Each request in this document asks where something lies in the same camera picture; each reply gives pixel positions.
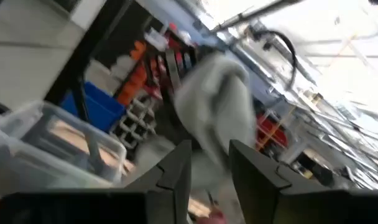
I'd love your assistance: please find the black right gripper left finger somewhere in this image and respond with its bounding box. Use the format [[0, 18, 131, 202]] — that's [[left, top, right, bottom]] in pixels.
[[0, 139, 193, 224]]

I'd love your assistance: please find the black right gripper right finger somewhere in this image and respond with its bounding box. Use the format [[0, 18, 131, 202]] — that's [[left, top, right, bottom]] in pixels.
[[229, 139, 378, 224]]

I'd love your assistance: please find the blue storage bin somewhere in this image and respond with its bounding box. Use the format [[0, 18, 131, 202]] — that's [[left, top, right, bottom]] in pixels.
[[60, 81, 127, 133]]

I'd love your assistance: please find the black metal table frame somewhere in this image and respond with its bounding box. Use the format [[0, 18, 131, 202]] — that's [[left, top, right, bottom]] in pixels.
[[44, 0, 137, 106]]

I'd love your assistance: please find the storage shelf with bins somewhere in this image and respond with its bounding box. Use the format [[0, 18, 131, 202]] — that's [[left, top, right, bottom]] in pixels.
[[111, 21, 289, 156]]

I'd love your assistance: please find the sage green ribbed cloth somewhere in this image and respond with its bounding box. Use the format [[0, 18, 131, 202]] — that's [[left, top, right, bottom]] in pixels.
[[173, 52, 258, 175]]

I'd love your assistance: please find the hanging black cable loop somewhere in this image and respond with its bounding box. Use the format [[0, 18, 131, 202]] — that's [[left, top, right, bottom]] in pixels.
[[252, 29, 298, 91]]

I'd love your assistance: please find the white grid rack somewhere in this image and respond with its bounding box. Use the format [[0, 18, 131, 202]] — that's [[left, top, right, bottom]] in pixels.
[[111, 96, 155, 150]]

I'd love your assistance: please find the clear plastic bin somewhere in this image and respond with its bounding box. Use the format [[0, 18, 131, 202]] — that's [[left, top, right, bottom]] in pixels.
[[0, 101, 127, 190]]

